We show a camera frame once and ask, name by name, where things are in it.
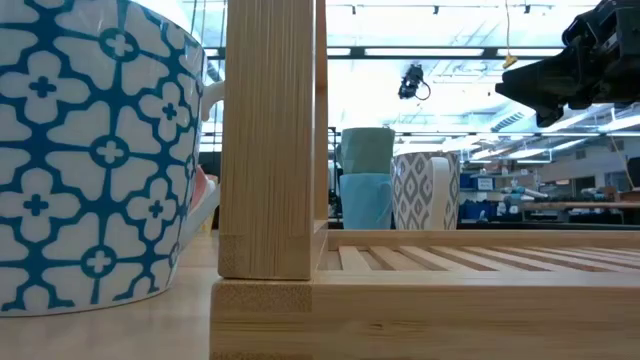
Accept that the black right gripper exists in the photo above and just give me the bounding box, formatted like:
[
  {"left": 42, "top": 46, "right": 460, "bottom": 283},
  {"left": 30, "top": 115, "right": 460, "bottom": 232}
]
[{"left": 494, "top": 0, "right": 640, "bottom": 129}]

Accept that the white mug grey diamond pattern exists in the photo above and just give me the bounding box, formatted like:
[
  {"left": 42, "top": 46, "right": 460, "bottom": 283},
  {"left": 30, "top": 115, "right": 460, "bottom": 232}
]
[{"left": 391, "top": 151, "right": 462, "bottom": 231}]

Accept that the light blue faceted mug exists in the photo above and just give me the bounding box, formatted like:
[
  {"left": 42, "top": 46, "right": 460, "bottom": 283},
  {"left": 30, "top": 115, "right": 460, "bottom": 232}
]
[{"left": 338, "top": 172, "right": 395, "bottom": 231}]

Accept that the coral red mug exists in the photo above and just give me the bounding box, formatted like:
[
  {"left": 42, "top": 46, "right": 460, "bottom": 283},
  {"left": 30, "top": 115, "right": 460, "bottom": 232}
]
[{"left": 189, "top": 164, "right": 220, "bottom": 214}]

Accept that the white mug blue floral pattern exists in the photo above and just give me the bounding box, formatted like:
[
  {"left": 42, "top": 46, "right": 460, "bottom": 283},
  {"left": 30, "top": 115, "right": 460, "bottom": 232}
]
[{"left": 0, "top": 0, "right": 225, "bottom": 318}]

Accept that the long wooden background table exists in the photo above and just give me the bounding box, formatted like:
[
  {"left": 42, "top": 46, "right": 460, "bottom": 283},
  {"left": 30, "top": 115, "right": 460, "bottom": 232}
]
[{"left": 519, "top": 201, "right": 640, "bottom": 212}]

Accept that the blue storage bin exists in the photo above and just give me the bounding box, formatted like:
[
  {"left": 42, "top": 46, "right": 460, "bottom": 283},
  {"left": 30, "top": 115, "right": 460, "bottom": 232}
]
[
  {"left": 458, "top": 172, "right": 497, "bottom": 192},
  {"left": 458, "top": 199, "right": 501, "bottom": 222}
]

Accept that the bamboo wooden mug rack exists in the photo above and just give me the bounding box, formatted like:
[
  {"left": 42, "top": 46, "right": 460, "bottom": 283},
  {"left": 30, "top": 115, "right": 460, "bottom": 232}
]
[{"left": 209, "top": 0, "right": 640, "bottom": 360}]

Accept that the black ceiling-hung camera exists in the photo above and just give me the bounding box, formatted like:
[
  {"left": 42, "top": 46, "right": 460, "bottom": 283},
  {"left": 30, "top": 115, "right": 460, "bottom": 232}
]
[{"left": 397, "top": 63, "right": 432, "bottom": 101}]

